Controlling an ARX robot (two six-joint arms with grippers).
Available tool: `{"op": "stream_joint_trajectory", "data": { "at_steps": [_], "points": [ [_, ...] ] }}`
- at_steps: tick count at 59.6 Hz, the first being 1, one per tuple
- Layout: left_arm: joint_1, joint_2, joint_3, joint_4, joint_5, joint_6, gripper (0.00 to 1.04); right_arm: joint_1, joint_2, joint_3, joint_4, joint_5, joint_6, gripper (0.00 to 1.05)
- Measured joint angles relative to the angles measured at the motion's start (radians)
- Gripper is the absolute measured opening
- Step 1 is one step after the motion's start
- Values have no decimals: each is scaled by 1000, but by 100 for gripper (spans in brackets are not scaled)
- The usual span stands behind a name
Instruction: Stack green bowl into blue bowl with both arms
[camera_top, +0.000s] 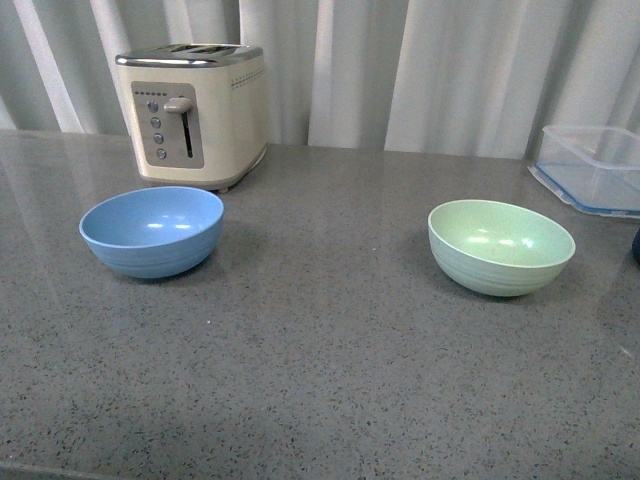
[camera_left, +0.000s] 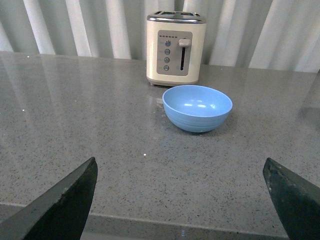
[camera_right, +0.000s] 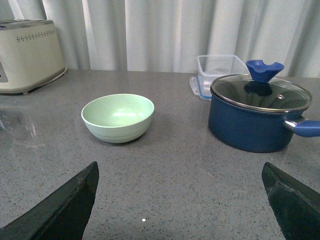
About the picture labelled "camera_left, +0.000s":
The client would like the cream two-slot toaster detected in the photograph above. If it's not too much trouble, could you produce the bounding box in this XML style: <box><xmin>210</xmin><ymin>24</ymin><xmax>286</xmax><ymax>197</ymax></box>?
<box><xmin>146</xmin><ymin>10</ymin><xmax>207</xmax><ymax>86</ymax></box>

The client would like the blue bowl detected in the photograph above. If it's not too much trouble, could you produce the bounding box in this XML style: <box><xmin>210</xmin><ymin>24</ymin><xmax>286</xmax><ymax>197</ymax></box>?
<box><xmin>162</xmin><ymin>85</ymin><xmax>233</xmax><ymax>133</ymax></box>

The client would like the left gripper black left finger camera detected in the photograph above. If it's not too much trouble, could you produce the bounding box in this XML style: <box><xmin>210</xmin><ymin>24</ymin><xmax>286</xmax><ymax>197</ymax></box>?
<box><xmin>0</xmin><ymin>157</ymin><xmax>98</xmax><ymax>240</ymax></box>

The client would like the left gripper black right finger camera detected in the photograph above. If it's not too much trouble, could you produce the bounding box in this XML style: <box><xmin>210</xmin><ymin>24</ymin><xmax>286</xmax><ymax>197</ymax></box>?
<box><xmin>262</xmin><ymin>158</ymin><xmax>320</xmax><ymax>240</ymax></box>

